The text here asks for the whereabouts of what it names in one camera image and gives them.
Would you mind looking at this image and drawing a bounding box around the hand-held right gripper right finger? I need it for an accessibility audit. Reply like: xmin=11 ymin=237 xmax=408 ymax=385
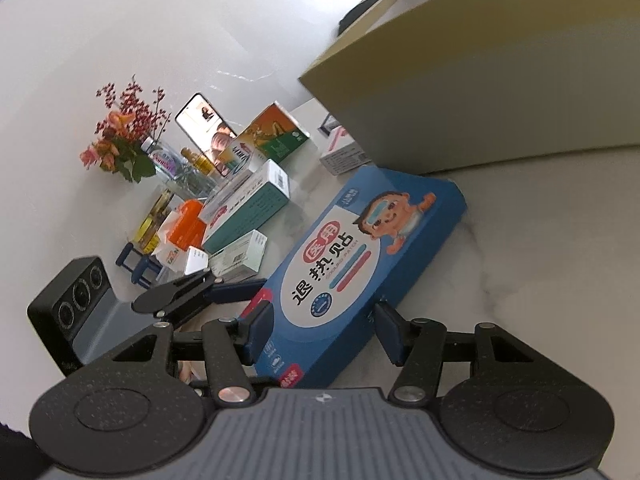
xmin=372 ymin=301 xmax=536 ymax=406

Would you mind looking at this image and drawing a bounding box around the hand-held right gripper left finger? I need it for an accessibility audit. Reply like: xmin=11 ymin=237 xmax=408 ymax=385
xmin=107 ymin=300 xmax=275 ymax=408

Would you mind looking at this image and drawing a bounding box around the white marble desktop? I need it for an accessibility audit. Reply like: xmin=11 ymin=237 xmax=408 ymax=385
xmin=120 ymin=92 xmax=640 ymax=411

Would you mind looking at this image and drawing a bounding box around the orange tissue pack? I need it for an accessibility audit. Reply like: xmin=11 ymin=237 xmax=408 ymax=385
xmin=159 ymin=199 xmax=207 ymax=267

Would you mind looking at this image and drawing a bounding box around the red berry flower bouquet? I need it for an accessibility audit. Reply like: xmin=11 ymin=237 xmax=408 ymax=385
xmin=80 ymin=75 xmax=168 ymax=183

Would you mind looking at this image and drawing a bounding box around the smartphone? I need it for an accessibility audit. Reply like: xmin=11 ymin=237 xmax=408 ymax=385
xmin=175 ymin=92 xmax=238 ymax=153

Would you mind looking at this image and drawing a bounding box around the beige cardboard box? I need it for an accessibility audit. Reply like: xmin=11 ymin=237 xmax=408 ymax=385
xmin=298 ymin=0 xmax=640 ymax=176

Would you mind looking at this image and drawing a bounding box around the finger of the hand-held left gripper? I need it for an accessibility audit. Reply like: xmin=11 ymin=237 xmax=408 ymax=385
xmin=116 ymin=241 xmax=162 ymax=288
xmin=131 ymin=269 xmax=267 ymax=327

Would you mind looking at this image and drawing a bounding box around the white teal medicine box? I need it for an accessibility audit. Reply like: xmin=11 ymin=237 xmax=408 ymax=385
xmin=197 ymin=159 xmax=291 ymax=233

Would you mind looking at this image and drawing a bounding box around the blue cartoon fever patch box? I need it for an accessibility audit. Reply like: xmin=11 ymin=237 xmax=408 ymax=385
xmin=239 ymin=165 xmax=468 ymax=391

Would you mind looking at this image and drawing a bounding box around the white green-lettered medicine box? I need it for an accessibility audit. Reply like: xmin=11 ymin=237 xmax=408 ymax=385
xmin=209 ymin=230 xmax=269 ymax=282

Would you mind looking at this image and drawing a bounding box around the clear bottle vase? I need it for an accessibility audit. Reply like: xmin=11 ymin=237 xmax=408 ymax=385
xmin=140 ymin=137 xmax=183 ymax=183

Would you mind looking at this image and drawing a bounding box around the small white box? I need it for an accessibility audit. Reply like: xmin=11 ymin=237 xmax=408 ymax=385
xmin=184 ymin=246 xmax=209 ymax=276

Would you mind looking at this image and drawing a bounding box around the small clear bottle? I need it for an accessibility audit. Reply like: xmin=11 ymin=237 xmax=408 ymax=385
xmin=181 ymin=146 xmax=207 ymax=178

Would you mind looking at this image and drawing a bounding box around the white red-arrow medicine box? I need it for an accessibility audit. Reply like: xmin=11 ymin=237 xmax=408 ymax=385
xmin=216 ymin=141 xmax=264 ymax=177

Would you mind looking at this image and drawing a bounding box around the yellow vial pack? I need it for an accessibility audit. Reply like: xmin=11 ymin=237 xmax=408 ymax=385
xmin=134 ymin=187 xmax=175 ymax=255

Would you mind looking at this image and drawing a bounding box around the orange green medicine box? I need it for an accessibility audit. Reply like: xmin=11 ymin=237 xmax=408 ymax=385
xmin=239 ymin=101 xmax=309 ymax=162

